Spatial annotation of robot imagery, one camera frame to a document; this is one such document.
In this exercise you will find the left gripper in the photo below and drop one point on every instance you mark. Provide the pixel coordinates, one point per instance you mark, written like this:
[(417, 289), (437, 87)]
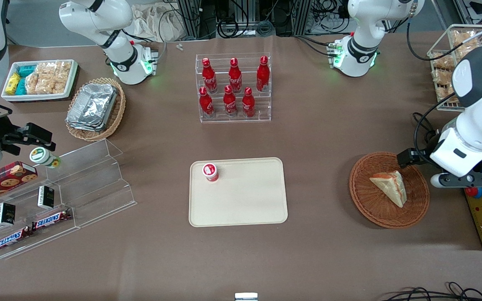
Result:
[(409, 157)]

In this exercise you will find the triangular sandwich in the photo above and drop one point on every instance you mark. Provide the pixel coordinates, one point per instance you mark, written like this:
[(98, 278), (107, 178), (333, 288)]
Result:
[(391, 186)]

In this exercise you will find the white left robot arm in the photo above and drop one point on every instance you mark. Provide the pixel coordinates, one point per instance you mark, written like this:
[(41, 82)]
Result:
[(360, 50)]

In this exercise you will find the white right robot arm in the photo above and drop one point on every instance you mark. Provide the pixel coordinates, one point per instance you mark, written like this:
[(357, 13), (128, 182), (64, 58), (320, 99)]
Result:
[(120, 56)]

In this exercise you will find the round brown wicker basket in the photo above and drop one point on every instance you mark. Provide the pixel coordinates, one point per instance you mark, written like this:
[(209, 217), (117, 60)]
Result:
[(370, 205)]

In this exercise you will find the aluminium foil tray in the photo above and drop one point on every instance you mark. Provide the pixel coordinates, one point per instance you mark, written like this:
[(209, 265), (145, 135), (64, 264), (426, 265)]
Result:
[(86, 127), (92, 104)]

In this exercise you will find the oval light wicker basket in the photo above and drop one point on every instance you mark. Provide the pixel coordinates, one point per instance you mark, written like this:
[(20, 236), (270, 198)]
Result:
[(117, 113)]

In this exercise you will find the beige plastic tray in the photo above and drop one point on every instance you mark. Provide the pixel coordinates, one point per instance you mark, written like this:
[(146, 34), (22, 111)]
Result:
[(245, 196)]

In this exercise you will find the green lid cup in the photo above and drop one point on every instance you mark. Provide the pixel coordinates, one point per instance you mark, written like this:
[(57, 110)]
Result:
[(42, 156)]

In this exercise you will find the white plastic snack bin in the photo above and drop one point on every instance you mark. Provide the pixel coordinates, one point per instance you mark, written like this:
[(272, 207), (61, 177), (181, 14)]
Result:
[(40, 97)]

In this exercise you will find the red tartan cookie box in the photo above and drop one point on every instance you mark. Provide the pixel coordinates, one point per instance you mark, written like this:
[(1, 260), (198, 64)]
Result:
[(2, 182)]

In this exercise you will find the teal snack packet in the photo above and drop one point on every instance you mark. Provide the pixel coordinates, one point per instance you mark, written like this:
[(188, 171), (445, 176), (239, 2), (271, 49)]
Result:
[(26, 70), (21, 86)]

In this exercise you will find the clear acrylic stepped shelf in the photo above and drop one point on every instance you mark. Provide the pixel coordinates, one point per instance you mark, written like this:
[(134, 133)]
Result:
[(23, 196), (98, 188)]

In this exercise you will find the clear rice cracker bag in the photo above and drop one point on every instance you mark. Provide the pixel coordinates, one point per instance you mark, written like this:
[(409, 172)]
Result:
[(63, 70), (32, 83), (50, 85), (46, 69)]

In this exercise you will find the yellow snack packet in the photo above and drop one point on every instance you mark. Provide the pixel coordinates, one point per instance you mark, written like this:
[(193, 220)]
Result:
[(13, 82)]

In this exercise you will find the small black box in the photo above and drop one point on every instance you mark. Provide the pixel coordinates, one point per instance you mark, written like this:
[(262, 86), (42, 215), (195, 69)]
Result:
[(5, 214), (46, 197)]

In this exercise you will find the packaged cracker bag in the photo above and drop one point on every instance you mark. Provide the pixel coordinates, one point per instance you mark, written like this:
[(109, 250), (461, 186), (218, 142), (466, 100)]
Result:
[(442, 85), (442, 62)]

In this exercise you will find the Snickers chocolate bar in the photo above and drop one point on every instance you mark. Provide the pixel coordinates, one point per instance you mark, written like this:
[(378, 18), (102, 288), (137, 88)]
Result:
[(52, 220), (13, 239)]

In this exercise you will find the red cola bottle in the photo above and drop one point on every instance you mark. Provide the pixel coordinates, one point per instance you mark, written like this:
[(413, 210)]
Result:
[(206, 104), (248, 104), (262, 75), (230, 102), (209, 77), (235, 77)]

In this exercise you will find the white cloth bag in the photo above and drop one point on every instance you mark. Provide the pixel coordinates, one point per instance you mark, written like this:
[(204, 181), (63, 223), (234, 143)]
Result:
[(157, 21)]

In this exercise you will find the clear acrylic bottle rack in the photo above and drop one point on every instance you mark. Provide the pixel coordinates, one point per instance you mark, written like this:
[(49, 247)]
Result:
[(234, 119)]

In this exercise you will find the red lid yoghurt cup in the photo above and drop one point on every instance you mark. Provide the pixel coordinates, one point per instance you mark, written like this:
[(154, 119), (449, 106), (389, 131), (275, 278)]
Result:
[(210, 172)]

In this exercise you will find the small white block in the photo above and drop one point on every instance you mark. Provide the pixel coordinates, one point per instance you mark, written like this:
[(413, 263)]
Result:
[(246, 297)]

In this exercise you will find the aluminium frame rack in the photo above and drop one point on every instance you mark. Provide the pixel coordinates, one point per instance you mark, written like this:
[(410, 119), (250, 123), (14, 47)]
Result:
[(199, 16)]

